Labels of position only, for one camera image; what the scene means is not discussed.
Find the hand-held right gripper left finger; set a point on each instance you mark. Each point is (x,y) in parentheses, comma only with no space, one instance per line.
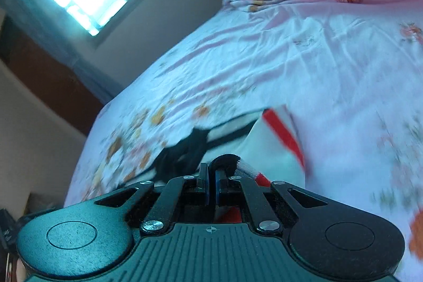
(205,184)

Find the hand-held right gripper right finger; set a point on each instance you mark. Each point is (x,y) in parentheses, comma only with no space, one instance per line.
(218,184)

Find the striped cartoon sweater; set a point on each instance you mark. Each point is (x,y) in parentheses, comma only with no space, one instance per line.
(274,150)

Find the bed with floral pink sheet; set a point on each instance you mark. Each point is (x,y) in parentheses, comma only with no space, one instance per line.
(264,77)

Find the brown wooden door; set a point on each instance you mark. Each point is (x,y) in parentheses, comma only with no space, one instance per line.
(49,87)

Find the grey curtain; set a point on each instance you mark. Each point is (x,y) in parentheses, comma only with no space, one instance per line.
(66,60)

